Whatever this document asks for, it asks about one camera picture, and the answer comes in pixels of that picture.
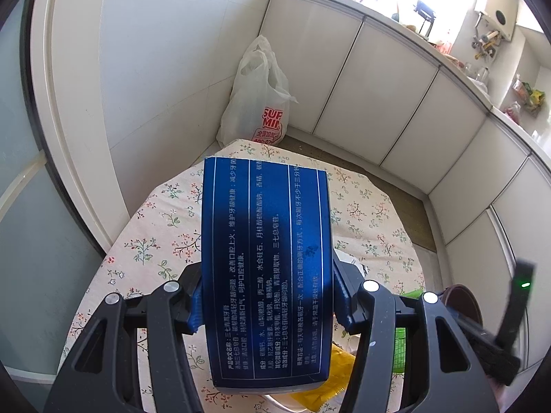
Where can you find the green yellow snack bags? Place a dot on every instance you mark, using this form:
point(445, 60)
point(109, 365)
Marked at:
point(532, 99)

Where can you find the instant noodle bowl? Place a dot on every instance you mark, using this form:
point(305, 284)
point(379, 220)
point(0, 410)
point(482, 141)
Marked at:
point(284, 402)

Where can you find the white water heater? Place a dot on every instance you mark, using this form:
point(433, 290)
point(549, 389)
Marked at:
point(503, 13)

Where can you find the sliding glass door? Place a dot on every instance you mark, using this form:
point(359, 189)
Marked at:
point(47, 259)

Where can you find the blue toothpaste box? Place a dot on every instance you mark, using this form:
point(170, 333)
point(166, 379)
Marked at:
point(267, 298)

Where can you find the green snack packet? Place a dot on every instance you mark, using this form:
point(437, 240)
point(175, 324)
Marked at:
point(400, 339)

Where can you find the brown floor mat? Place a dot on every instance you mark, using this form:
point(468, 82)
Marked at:
point(409, 208)

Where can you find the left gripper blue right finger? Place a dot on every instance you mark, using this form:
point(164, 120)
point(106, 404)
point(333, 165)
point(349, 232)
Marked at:
point(347, 280)

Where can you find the yellow snack wrapper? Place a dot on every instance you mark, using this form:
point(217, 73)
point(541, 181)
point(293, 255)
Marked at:
point(342, 363)

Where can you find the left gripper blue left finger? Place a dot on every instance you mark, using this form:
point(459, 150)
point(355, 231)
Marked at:
point(196, 318)

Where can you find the white plastic shopping bag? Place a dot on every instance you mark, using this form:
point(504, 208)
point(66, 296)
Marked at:
point(259, 105)

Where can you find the floral tablecloth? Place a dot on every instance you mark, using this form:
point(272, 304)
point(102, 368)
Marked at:
point(164, 234)

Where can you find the brown trash bin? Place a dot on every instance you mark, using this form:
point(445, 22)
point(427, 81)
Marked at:
point(461, 299)

